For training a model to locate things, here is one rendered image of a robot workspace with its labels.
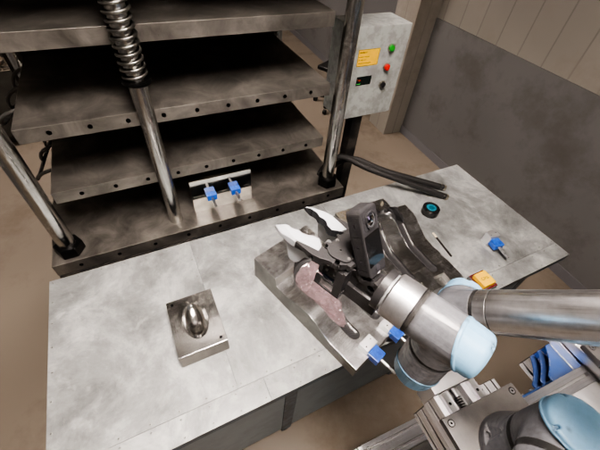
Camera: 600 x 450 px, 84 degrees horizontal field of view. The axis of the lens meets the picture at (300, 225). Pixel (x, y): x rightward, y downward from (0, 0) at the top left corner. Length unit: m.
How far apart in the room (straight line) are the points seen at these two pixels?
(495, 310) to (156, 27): 1.14
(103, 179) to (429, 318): 1.24
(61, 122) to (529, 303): 1.29
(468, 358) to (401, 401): 1.56
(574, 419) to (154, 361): 1.04
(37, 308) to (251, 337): 1.64
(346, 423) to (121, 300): 1.23
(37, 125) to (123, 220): 0.52
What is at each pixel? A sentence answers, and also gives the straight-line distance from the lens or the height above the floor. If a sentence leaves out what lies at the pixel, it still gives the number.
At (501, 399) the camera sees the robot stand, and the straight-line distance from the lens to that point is 1.03.
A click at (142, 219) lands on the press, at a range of 1.62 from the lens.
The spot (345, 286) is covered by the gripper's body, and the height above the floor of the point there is 1.41.
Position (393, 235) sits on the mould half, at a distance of 1.38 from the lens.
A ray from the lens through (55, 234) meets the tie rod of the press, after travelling 1.50.
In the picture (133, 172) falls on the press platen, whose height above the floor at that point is 1.04.
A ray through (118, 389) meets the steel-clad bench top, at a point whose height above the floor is 0.80.
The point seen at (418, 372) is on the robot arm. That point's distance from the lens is 0.59.
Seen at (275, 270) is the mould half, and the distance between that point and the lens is 1.18.
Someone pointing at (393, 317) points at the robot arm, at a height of 1.44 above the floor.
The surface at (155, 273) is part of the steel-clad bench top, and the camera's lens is 1.38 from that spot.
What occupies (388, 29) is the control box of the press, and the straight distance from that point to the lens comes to 1.64.
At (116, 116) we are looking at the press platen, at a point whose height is 1.29.
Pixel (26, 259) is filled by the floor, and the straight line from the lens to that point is 2.86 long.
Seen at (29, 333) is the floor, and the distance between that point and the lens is 2.48.
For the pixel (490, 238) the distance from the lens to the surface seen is 1.66.
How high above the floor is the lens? 1.88
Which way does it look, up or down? 47 degrees down
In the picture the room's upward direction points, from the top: 6 degrees clockwise
